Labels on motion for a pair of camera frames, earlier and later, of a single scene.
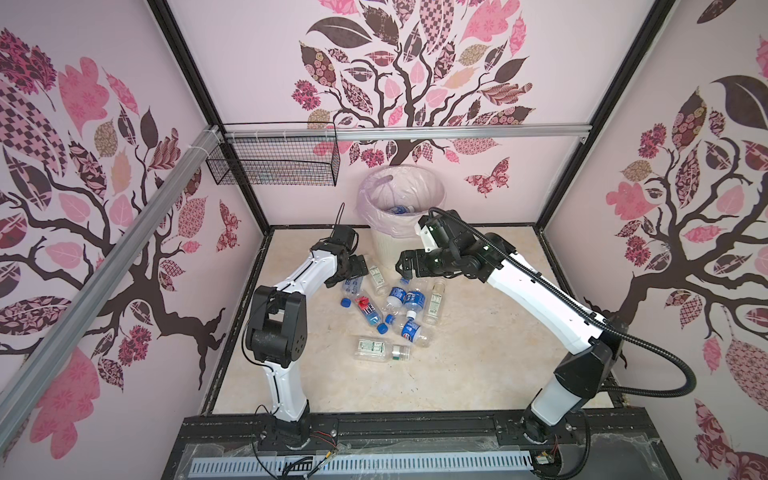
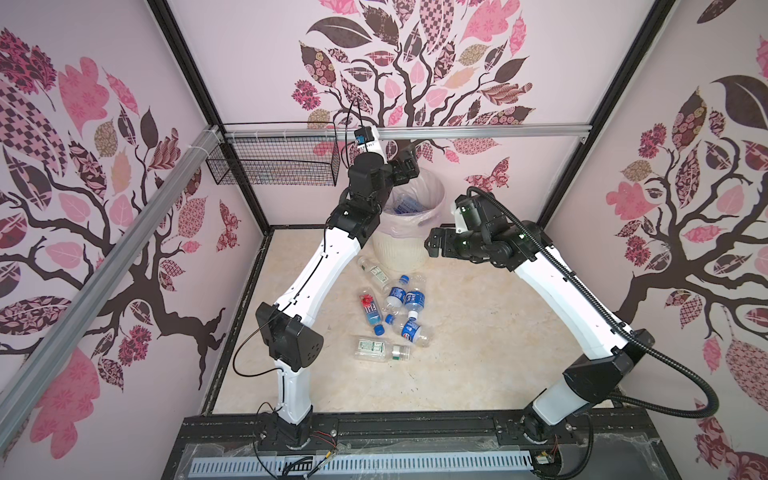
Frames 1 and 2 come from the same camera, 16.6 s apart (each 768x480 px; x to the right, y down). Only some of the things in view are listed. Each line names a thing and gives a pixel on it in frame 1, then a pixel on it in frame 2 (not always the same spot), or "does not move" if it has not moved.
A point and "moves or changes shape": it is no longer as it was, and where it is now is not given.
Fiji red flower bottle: (370, 311) does not move
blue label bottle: (402, 210) moves or changes shape
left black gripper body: (353, 268) to (392, 173)
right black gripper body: (428, 265) to (460, 246)
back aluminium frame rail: (346, 133) does not move
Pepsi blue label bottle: (412, 331) does not move
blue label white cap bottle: (413, 302) does not move
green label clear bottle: (380, 350) does not move
